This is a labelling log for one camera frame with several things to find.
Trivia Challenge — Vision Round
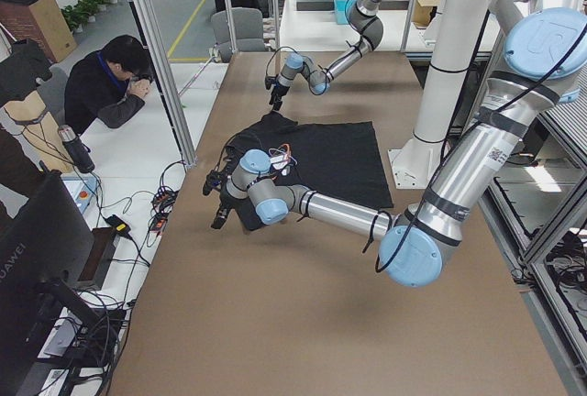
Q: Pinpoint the teach pendant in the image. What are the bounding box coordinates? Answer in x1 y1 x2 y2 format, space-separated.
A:
61 175 98 215

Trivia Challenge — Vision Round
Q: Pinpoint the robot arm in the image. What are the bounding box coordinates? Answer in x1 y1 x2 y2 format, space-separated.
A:
203 0 586 287
265 0 383 111

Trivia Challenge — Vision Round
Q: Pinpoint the black power adapter yellow label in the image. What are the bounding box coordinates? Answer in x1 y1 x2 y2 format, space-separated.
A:
105 214 131 238

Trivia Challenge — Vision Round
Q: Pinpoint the black Huawei monitor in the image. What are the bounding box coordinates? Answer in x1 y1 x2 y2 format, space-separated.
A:
1 170 99 395

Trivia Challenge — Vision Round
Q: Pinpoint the aluminium frame post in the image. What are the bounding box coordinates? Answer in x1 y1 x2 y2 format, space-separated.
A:
128 0 196 169

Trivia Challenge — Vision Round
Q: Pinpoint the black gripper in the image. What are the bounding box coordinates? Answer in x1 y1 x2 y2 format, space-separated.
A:
203 170 238 229
264 75 290 111

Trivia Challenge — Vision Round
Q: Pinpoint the grey office chair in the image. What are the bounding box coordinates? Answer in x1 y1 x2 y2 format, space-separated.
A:
211 7 267 63

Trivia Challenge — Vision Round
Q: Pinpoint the seated man in black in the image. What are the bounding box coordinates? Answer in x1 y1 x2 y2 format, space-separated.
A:
64 35 153 135

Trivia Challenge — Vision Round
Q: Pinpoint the red black power strip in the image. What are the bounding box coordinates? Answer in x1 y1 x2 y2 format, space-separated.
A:
149 187 178 235

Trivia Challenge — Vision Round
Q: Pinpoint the cardboard box bin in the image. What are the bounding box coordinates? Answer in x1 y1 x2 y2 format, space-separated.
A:
1 0 77 63

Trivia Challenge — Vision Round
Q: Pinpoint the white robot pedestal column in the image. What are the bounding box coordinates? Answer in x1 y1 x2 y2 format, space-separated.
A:
392 0 488 189

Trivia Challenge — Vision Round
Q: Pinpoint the black thermos bottle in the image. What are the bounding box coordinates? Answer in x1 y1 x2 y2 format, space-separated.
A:
58 125 95 173

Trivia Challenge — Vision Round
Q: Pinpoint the black printed t-shirt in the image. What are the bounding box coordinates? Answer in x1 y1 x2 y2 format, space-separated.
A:
222 111 393 230

